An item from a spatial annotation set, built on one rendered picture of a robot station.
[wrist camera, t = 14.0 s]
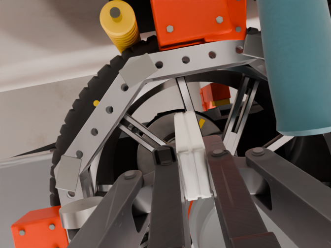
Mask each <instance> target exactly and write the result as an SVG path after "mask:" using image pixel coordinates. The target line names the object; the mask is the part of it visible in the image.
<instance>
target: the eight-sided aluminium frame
mask: <svg viewBox="0 0 331 248"><path fill-rule="evenodd" d="M183 62H186V64H185V63H183ZM245 64H249V65H250V66H252V67H253V68H254V69H256V70H257V71H258V72H260V73H261V74H263V75H264V76H266V77H267V73H266V68H265V59H264V52H263V44H262V36H261V33H259V34H253V35H250V34H247V35H246V36H245V39H244V40H224V41H216V42H210V43H205V44H200V45H195V46H189V47H184V48H178V49H173V50H168V51H162V52H157V53H152V54H148V53H145V54H144V55H141V56H136V57H131V58H129V59H128V61H127V62H126V64H125V65H124V67H123V68H122V69H121V70H119V74H118V76H117V77H116V79H115V80H114V82H113V83H112V84H111V86H110V87H109V89H108V90H107V92H106V93H105V95H104V96H103V98H102V99H101V101H100V102H99V104H98V105H97V107H96V108H95V110H94V111H93V113H92V114H91V116H90V117H89V118H88V120H87V121H86V123H85V124H84V126H83V127H82V129H81V130H80V132H79V133H78V135H77V136H76V138H75V139H74V141H73V142H72V144H71V145H70V147H69V148H68V150H67V151H66V153H65V154H64V155H62V156H61V160H60V161H59V163H58V164H57V166H56V167H55V169H54V174H55V179H56V186H55V188H57V189H58V193H59V198H60V203H61V207H63V206H64V205H66V204H68V203H71V202H73V201H76V200H80V199H84V198H88V197H93V192H92V187H91V182H90V177H89V172H88V168H89V166H90V165H91V163H92V162H93V160H94V159H95V157H96V156H97V154H98V153H99V151H100V150H101V148H102V147H103V146H104V144H105V143H106V141H107V140H108V138H109V136H110V135H111V134H112V132H113V131H114V129H115V128H116V126H117V125H118V123H119V122H120V120H121V119H122V117H123V116H124V115H125V113H126V112H127V110H128V109H129V107H130V106H131V104H132V103H133V101H134V100H135V98H136V97H137V95H138V94H139V93H140V91H141V90H142V88H143V87H144V85H145V84H146V83H150V82H155V81H160V80H165V79H170V78H176V77H181V76H187V75H192V74H197V73H203V72H208V71H213V70H218V69H224V68H229V67H234V66H240V65H245ZM157 66H161V67H162V68H160V69H158V68H157ZM126 86H128V87H129V88H128V90H127V91H125V87H126ZM112 107H113V112H111V108H112Z"/></svg>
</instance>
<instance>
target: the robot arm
mask: <svg viewBox="0 0 331 248"><path fill-rule="evenodd" d="M174 124H175V141H176V143H170V144H165V145H161V146H159V147H156V148H155V149H153V150H152V156H153V160H154V165H155V169H154V171H153V172H151V173H148V174H146V175H143V174H142V172H141V171H139V170H129V171H126V172H125V173H123V174H121V175H120V176H119V177H118V179H117V180H116V181H115V183H114V184H113V185H112V187H111V188H110V190H109V191H108V192H107V194H106V195H105V196H104V198H103V199H102V200H101V201H100V203H99V204H98V205H97V207H96V208H95V209H94V211H93V212H92V213H91V215H90V216H89V217H88V219H87V220H86V221H85V223H84V224H83V226H82V227H81V228H80V230H79V231H78V232H77V234H76V235H75V236H74V238H73V239H72V240H71V242H70V243H69V244H68V246H67V247H66V248H139V246H140V243H141V241H142V239H143V237H144V234H145V232H146V230H147V228H148V225H149V235H148V246H147V248H192V247H191V237H190V229H189V219H188V210H187V201H186V199H187V200H188V201H191V200H197V199H198V197H201V198H202V199H203V198H208V197H211V195H213V199H214V205H215V209H216V210H217V214H218V218H219V222H220V226H221V230H222V234H223V238H224V242H225V246H226V248H281V246H280V244H279V242H278V240H277V238H276V236H275V234H274V233H273V232H268V230H267V228H266V226H265V224H264V222H263V220H262V218H261V215H260V213H259V211H258V209H257V207H256V205H257V206H258V207H259V208H260V209H261V210H262V211H263V212H264V213H265V214H266V215H267V216H268V217H269V218H270V219H271V220H272V221H273V222H274V223H275V224H276V225H277V226H278V227H279V228H280V229H281V230H282V231H283V232H284V233H285V234H286V235H287V236H288V237H289V239H290V240H291V241H292V242H293V243H294V244H295V245H296V246H297V247H298V248H331V188H330V187H328V186H327V185H325V184H324V183H322V182H321V181H319V180H317V179H316V178H314V177H312V176H311V175H309V174H308V173H306V172H304V171H303V170H301V169H300V168H298V167H297V166H295V165H293V164H292V163H290V162H289V161H287V160H286V159H284V158H283V157H281V156H279V155H278V154H276V153H275V152H273V151H271V150H270V149H267V148H262V147H259V148H258V147H255V148H252V149H249V150H248V151H246V153H245V157H236V156H232V155H231V153H230V151H229V150H227V149H226V147H225V145H224V143H223V141H222V139H221V137H220V136H218V135H211V136H205V137H202V136H201V132H200V129H199V125H198V122H197V119H196V115H195V112H193V111H187V112H186V113H184V114H183V113H182V112H181V113H176V114H175V115H174ZM255 204H256V205H255Z"/></svg>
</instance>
